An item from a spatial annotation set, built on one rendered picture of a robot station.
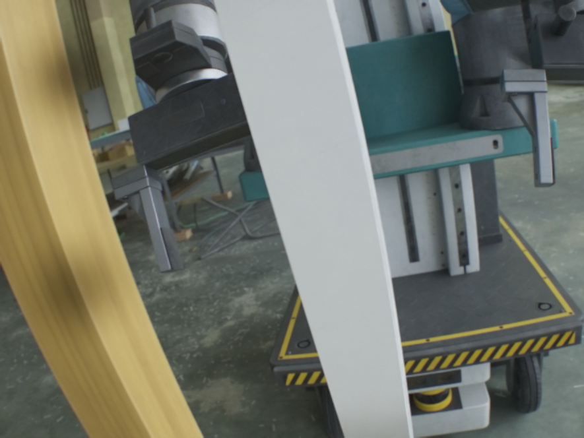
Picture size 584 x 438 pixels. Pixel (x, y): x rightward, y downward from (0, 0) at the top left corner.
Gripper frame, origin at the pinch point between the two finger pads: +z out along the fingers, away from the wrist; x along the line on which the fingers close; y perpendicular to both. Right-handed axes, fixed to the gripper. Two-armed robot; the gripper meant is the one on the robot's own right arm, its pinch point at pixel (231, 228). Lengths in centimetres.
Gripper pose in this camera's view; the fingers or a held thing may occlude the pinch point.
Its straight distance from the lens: 39.7
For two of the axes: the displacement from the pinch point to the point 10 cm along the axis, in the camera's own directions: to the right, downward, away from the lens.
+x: -9.4, 3.2, 0.9
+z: 3.1, 9.4, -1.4
